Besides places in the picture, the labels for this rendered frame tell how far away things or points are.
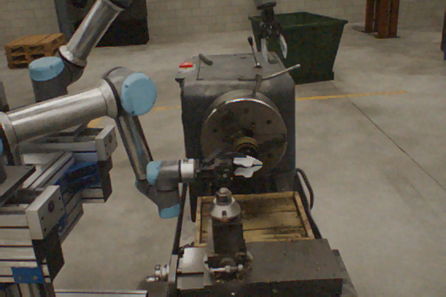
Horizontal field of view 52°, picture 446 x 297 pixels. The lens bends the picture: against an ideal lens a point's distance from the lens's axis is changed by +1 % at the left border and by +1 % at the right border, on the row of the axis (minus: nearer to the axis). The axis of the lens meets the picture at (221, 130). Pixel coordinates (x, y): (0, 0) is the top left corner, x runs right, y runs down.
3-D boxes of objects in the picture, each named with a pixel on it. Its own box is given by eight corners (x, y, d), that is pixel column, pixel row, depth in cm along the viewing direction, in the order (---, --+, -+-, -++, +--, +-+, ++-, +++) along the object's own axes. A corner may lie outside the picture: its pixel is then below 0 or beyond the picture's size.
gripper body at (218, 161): (234, 185, 140) (196, 188, 140) (233, 173, 148) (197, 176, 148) (233, 163, 137) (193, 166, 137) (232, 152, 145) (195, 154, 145)
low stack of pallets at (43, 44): (27, 56, 953) (23, 35, 938) (69, 53, 959) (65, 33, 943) (6, 69, 837) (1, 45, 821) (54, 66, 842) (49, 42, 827)
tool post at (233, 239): (213, 236, 118) (211, 203, 114) (242, 235, 118) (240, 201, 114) (213, 254, 111) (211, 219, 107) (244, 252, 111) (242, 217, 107)
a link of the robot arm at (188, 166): (184, 176, 148) (181, 154, 145) (197, 175, 148) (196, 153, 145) (182, 187, 141) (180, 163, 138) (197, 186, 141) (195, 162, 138)
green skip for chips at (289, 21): (249, 71, 720) (248, 16, 689) (304, 64, 740) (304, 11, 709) (280, 91, 598) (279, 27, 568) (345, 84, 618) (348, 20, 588)
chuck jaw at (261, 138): (252, 130, 165) (283, 128, 165) (252, 142, 167) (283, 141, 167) (254, 142, 155) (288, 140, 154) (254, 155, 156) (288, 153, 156)
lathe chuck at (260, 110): (194, 161, 175) (210, 84, 165) (272, 175, 178) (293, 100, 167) (193, 170, 167) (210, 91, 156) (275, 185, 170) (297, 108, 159)
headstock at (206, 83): (189, 127, 241) (182, 55, 227) (278, 122, 240) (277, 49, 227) (181, 177, 185) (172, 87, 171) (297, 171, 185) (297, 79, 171)
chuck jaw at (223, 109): (233, 134, 165) (215, 108, 162) (244, 127, 164) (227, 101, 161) (234, 146, 155) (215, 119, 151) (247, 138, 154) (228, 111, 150)
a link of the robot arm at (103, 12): (33, 76, 171) (113, -43, 153) (51, 68, 185) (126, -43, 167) (60, 96, 173) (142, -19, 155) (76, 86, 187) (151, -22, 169)
